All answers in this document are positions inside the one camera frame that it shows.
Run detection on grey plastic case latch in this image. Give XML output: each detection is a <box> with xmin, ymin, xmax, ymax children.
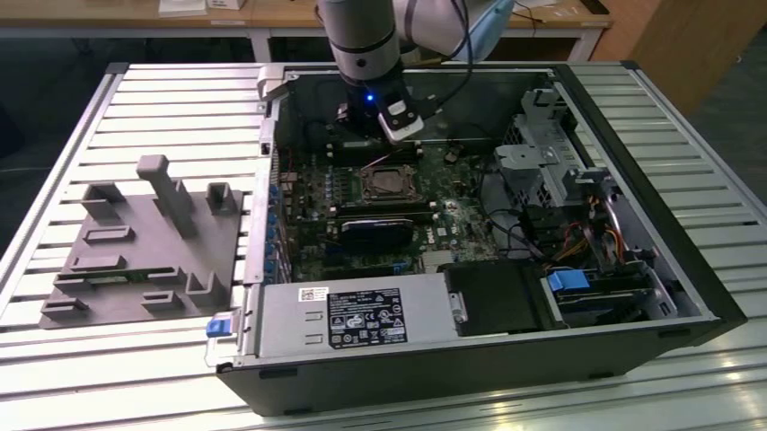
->
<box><xmin>254</xmin><ymin>64</ymin><xmax>289</xmax><ymax>99</ymax></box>

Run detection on black open PC case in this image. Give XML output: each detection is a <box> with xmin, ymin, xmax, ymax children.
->
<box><xmin>202</xmin><ymin>60</ymin><xmax>749</xmax><ymax>417</ymax></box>

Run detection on grey parts rack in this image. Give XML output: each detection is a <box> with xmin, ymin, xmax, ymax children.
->
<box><xmin>36</xmin><ymin>154</ymin><xmax>250</xmax><ymax>331</ymax></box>

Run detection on blue disk carrier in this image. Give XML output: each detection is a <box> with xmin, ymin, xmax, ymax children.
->
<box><xmin>548</xmin><ymin>268</ymin><xmax>593</xmax><ymax>296</ymax></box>

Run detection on CPU socket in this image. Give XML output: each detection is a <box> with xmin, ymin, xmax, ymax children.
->
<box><xmin>356</xmin><ymin>164</ymin><xmax>419</xmax><ymax>201</ymax></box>

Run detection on green motherboard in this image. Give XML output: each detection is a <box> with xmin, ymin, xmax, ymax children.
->
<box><xmin>277</xmin><ymin>143</ymin><xmax>504</xmax><ymax>284</ymax></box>

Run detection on black graphics card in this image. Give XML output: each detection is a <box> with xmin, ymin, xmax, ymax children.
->
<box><xmin>337</xmin><ymin>217</ymin><xmax>416</xmax><ymax>260</ymax></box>

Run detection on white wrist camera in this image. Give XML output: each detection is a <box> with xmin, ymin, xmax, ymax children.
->
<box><xmin>376</xmin><ymin>101</ymin><xmax>427</xmax><ymax>145</ymax></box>

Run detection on silver power supply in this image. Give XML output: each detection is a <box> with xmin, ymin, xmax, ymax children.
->
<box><xmin>249</xmin><ymin>272</ymin><xmax>457</xmax><ymax>361</ymax></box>

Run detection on black internal cables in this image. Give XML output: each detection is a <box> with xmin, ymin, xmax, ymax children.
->
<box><xmin>481</xmin><ymin>208</ymin><xmax>549</xmax><ymax>264</ymax></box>

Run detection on metal socket cover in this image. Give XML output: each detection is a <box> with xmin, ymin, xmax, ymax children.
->
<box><xmin>357</xmin><ymin>164</ymin><xmax>419</xmax><ymax>199</ymax></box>

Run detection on coloured wire bundle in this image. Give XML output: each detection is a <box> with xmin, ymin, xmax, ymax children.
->
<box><xmin>553</xmin><ymin>222</ymin><xmax>628</xmax><ymax>264</ymax></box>

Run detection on blue case latch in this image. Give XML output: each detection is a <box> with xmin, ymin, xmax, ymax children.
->
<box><xmin>204</xmin><ymin>316</ymin><xmax>233</xmax><ymax>339</ymax></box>

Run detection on small silver heatsink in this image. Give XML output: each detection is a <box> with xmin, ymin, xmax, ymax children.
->
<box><xmin>420</xmin><ymin>250</ymin><xmax>460</xmax><ymax>271</ymax></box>

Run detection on black disk bay cover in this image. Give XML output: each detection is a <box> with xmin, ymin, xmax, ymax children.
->
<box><xmin>441</xmin><ymin>259</ymin><xmax>557</xmax><ymax>339</ymax></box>

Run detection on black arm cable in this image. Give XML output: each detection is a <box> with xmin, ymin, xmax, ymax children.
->
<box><xmin>428</xmin><ymin>0</ymin><xmax>477</xmax><ymax>116</ymax></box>

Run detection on wooden cabinet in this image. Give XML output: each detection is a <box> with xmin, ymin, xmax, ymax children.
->
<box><xmin>625</xmin><ymin>0</ymin><xmax>767</xmax><ymax>116</ymax></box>

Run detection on metal drive cage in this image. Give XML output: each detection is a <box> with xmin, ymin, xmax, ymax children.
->
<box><xmin>491</xmin><ymin>88</ymin><xmax>616</xmax><ymax>208</ymax></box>

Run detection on wooden desk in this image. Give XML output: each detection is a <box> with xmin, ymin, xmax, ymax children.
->
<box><xmin>0</xmin><ymin>0</ymin><xmax>616</xmax><ymax>64</ymax></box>

